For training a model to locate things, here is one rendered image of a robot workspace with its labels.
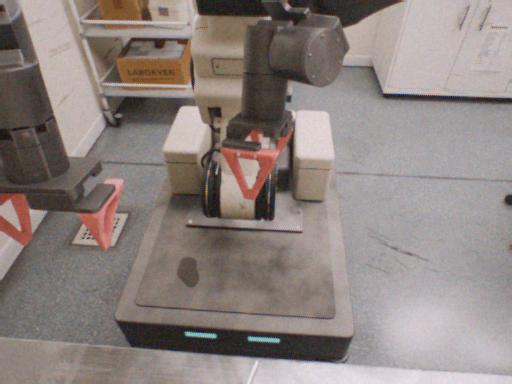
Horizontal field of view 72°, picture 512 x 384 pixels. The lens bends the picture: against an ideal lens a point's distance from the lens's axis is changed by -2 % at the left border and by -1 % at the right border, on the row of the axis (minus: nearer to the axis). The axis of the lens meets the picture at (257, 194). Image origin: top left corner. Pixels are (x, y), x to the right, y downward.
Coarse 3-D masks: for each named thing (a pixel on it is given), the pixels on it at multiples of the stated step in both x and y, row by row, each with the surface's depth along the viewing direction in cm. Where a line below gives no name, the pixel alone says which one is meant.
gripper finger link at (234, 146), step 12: (228, 144) 42; (240, 144) 41; (252, 144) 42; (228, 156) 42; (240, 156) 43; (252, 156) 42; (264, 156) 41; (276, 156) 41; (240, 168) 44; (264, 168) 42; (240, 180) 45; (264, 180) 44; (252, 192) 45
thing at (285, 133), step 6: (288, 126) 47; (252, 132) 53; (258, 132) 53; (282, 132) 47; (288, 132) 48; (252, 138) 53; (258, 138) 54; (282, 138) 52; (288, 138) 52; (282, 144) 52; (258, 162) 54
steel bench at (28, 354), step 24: (0, 360) 53; (24, 360) 53; (48, 360) 53; (72, 360) 53; (96, 360) 53; (120, 360) 53; (144, 360) 53; (168, 360) 53; (192, 360) 53; (216, 360) 53; (240, 360) 53; (264, 360) 53; (288, 360) 53
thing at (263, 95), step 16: (256, 80) 42; (272, 80) 42; (256, 96) 43; (272, 96) 43; (240, 112) 47; (256, 112) 43; (272, 112) 44; (288, 112) 49; (240, 128) 42; (256, 128) 42; (272, 128) 41
